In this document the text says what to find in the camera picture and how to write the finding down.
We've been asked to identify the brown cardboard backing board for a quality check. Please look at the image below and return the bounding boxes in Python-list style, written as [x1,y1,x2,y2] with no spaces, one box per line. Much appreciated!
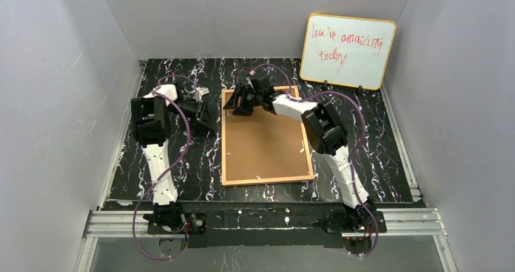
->
[225,90,310,182]

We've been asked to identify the wooden picture frame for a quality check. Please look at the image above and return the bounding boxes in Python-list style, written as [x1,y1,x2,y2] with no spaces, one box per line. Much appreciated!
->
[220,86,315,188]

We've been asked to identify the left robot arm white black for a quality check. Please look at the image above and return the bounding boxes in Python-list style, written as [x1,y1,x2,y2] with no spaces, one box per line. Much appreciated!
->
[131,83,216,206]

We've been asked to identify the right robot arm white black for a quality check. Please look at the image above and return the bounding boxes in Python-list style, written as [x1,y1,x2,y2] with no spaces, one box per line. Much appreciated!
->
[223,76,374,212]

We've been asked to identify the whiteboard with orange rim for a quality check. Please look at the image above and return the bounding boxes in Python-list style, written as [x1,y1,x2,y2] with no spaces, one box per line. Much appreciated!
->
[299,13,397,90]

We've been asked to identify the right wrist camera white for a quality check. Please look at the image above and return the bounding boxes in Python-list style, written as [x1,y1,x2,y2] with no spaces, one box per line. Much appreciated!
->
[247,69,259,90]

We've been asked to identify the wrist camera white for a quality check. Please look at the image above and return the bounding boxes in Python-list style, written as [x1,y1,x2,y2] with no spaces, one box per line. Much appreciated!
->
[194,87,210,103]
[247,69,259,90]

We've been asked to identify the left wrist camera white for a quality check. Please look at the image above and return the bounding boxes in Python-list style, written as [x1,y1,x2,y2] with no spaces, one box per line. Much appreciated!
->
[194,87,210,103]

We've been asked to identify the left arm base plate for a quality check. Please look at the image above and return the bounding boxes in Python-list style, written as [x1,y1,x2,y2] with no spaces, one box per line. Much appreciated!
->
[143,213,207,235]

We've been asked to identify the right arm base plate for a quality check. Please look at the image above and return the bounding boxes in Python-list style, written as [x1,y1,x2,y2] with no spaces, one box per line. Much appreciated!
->
[318,211,387,237]

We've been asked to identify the aluminium rail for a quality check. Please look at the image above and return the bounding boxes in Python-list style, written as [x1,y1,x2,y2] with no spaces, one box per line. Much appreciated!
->
[83,207,447,237]

